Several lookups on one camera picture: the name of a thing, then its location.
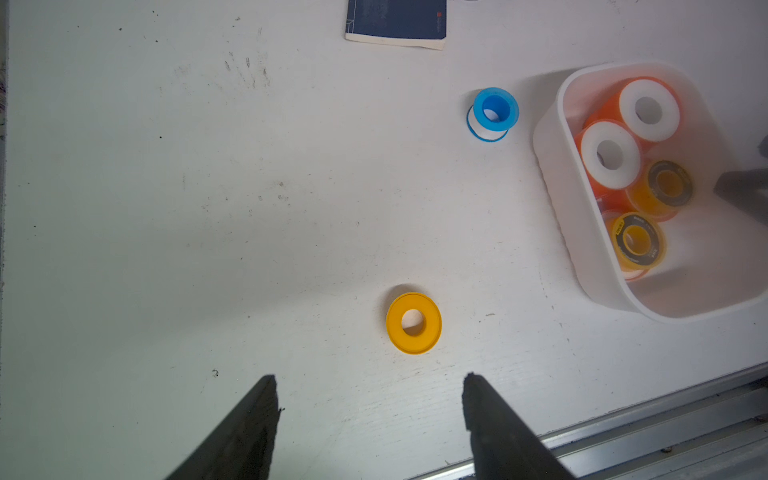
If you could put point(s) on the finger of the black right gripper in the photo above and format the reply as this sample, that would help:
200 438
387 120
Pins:
746 191

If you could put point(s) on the dark blue book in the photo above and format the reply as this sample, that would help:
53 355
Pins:
407 23

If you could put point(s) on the yellow black tape roll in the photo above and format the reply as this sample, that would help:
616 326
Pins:
661 191
637 240

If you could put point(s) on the aluminium mounting rail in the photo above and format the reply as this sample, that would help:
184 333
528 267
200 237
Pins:
714 430

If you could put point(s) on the plain yellow tape roll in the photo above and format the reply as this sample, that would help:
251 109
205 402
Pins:
414 323

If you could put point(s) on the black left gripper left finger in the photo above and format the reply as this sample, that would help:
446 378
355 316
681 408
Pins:
242 445

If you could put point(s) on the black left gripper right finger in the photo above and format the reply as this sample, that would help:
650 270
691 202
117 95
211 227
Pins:
503 446

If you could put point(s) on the orange tape roll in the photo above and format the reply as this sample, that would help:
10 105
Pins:
632 275
647 107
610 156

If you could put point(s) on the blue sealing tape roll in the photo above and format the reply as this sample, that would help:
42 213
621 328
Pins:
492 114

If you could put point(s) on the white plastic storage box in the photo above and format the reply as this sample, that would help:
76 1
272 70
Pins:
716 259

